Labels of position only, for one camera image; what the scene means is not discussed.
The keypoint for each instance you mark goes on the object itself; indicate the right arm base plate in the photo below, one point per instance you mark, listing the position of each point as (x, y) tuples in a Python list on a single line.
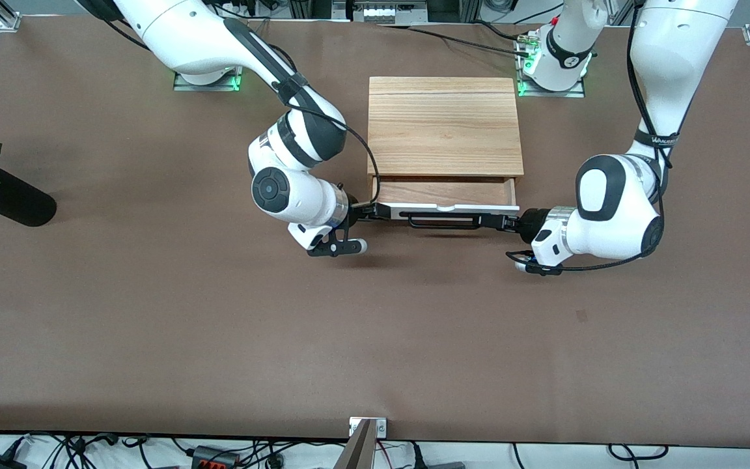
[(183, 81)]

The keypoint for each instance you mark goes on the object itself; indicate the white power strip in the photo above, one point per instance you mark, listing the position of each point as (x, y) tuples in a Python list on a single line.
[(381, 12)]

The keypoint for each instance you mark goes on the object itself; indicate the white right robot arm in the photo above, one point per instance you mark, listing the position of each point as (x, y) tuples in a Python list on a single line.
[(186, 39)]

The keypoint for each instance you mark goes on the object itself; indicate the black ribbed vase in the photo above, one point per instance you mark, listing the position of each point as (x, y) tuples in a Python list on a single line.
[(13, 198)]

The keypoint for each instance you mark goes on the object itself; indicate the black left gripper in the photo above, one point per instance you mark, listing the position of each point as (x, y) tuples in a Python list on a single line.
[(534, 218)]

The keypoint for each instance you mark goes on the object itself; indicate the brown angled pole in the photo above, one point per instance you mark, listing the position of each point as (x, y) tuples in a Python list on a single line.
[(359, 449)]

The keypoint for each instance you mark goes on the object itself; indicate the black box with orange connectors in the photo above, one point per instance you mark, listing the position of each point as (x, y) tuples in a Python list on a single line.
[(215, 458)]

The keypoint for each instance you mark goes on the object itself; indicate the silver metal bracket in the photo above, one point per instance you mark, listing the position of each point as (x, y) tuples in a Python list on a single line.
[(381, 428)]

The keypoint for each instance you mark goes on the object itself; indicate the wooden drawer with white front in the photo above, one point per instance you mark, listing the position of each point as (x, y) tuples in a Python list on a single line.
[(443, 192)]

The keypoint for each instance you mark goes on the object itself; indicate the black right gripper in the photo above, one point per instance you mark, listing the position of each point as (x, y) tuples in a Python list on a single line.
[(356, 212)]

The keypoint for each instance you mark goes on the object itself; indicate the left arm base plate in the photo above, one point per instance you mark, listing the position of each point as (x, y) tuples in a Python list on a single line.
[(577, 90)]

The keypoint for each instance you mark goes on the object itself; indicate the black power adapter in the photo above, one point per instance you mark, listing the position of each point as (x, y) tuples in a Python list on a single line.
[(0, 462)]

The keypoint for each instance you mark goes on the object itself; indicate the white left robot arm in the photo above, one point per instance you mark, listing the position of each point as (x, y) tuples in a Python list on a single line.
[(616, 208)]

